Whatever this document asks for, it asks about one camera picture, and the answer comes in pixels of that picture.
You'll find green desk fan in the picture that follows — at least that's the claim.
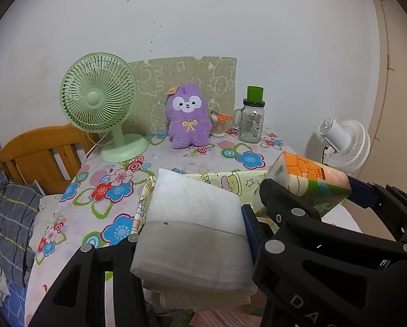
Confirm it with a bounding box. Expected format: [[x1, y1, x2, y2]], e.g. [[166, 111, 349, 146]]
[[59, 52, 149, 163]]

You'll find white towel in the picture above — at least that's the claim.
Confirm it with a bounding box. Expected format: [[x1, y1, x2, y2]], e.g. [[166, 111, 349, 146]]
[[130, 168, 258, 309]]

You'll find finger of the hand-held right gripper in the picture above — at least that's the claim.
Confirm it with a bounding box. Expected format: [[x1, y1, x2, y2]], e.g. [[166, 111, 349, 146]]
[[259, 179, 327, 237], [346, 175, 407, 229]]

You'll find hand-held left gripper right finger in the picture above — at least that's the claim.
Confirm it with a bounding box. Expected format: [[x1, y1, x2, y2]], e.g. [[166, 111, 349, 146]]
[[242, 204, 263, 266]]

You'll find glass mug jar green lid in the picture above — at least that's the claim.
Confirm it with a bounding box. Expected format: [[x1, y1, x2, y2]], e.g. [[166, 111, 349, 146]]
[[233, 86, 266, 144]]

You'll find beige door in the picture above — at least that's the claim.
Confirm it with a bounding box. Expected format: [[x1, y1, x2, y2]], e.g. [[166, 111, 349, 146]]
[[365, 0, 407, 205]]

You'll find yellow cartoon storage box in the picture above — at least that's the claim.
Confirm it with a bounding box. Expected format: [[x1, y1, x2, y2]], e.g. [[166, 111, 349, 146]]
[[133, 169, 340, 242]]

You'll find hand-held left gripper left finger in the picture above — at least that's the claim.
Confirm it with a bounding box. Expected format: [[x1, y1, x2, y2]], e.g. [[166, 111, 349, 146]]
[[33, 235, 149, 327]]

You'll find white fan cable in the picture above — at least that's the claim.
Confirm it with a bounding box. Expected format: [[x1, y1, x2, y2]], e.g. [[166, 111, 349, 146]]
[[86, 133, 108, 161]]

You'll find white standing fan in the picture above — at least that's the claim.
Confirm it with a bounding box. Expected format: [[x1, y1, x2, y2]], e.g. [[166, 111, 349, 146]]
[[317, 117, 371, 174]]

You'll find blue bedsheet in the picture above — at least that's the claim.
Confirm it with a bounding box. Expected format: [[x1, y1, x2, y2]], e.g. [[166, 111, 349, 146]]
[[0, 279, 28, 327]]

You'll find orange green tissue pack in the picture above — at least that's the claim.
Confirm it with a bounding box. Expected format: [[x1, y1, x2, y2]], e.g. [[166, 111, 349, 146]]
[[264, 150, 353, 208]]

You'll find grey plaid pillow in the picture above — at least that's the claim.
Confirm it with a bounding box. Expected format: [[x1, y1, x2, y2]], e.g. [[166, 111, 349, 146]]
[[0, 169, 45, 287]]

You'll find cotton swab jar orange lid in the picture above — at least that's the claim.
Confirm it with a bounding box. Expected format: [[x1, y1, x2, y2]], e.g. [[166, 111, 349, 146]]
[[208, 110, 234, 138]]

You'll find green cartoon print board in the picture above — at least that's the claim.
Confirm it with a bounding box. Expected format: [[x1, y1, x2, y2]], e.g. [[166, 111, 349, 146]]
[[126, 55, 239, 137]]

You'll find purple plush toy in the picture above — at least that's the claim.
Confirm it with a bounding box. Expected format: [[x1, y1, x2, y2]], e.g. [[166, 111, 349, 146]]
[[165, 82, 212, 149]]

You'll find wooden bed headboard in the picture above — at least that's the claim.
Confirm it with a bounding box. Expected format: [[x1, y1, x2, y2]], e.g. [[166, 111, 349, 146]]
[[0, 124, 100, 194]]

